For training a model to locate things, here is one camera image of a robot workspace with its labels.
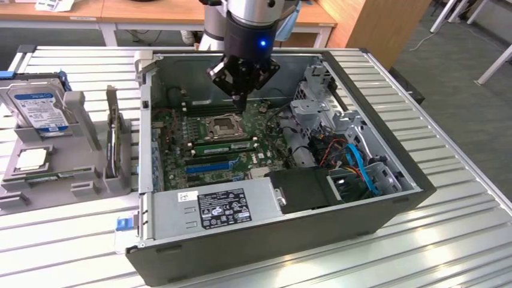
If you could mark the white papers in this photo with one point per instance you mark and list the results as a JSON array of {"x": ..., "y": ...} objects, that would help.
[{"x": 54, "y": 3}]

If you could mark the blue plastic clip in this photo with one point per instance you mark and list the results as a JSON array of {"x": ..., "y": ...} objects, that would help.
[{"x": 7, "y": 75}]

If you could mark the black RAM slot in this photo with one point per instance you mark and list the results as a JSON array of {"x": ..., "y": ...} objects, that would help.
[
  {"x": 225, "y": 156},
  {"x": 209, "y": 112},
  {"x": 209, "y": 105}
]

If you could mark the metal CPU socket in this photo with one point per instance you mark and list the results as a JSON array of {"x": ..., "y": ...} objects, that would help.
[{"x": 225, "y": 129}]

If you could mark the silver power supply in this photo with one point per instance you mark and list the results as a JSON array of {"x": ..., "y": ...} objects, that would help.
[{"x": 173, "y": 216}]

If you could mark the silver CPU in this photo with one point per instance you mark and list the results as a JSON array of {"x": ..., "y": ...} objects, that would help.
[{"x": 33, "y": 160}]

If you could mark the white shoe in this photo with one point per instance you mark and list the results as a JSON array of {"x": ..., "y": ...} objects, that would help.
[{"x": 187, "y": 36}]

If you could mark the white table leg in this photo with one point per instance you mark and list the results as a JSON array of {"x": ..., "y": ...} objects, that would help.
[
  {"x": 442, "y": 18},
  {"x": 497, "y": 63}
]

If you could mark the green RAM stick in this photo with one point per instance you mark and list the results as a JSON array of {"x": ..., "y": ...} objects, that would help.
[
  {"x": 221, "y": 148},
  {"x": 41, "y": 177}
]

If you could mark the wooden cabinet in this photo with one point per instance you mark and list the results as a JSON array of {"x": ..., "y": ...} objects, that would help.
[{"x": 381, "y": 24}]

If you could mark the silver metal drive cage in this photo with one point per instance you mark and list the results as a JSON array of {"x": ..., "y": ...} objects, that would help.
[{"x": 309, "y": 108}]

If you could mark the black plastic fan shroud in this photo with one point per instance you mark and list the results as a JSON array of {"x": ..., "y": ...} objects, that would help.
[{"x": 297, "y": 189}]

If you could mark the hard disk blue label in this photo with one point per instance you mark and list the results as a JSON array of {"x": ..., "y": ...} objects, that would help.
[{"x": 33, "y": 105}]

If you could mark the green motherboard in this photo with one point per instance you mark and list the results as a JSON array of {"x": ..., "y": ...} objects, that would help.
[{"x": 257, "y": 150}]

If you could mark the grey parts rack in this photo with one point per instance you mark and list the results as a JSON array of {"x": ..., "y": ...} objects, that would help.
[{"x": 81, "y": 150}]

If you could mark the blue case latch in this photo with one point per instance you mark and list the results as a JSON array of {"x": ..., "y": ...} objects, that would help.
[{"x": 125, "y": 225}]

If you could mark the black power supply label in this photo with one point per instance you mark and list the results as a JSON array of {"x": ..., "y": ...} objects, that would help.
[{"x": 225, "y": 210}]

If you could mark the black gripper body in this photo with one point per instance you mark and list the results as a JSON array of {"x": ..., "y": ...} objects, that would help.
[{"x": 249, "y": 42}]

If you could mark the wooden desk white frame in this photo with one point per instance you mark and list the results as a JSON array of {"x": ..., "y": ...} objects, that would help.
[
  {"x": 49, "y": 15},
  {"x": 161, "y": 12}
]

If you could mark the blue expansion slot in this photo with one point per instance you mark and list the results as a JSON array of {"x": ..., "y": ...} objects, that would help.
[{"x": 213, "y": 168}]

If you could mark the graphics card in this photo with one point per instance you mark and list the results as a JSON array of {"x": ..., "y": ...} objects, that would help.
[{"x": 114, "y": 144}]

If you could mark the small silver heatsink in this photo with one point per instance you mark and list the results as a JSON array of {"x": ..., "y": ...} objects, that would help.
[{"x": 262, "y": 172}]

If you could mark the black open PC case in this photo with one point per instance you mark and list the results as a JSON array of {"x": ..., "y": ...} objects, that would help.
[{"x": 241, "y": 264}]

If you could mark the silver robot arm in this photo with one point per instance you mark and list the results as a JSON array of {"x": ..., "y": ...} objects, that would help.
[{"x": 253, "y": 9}]

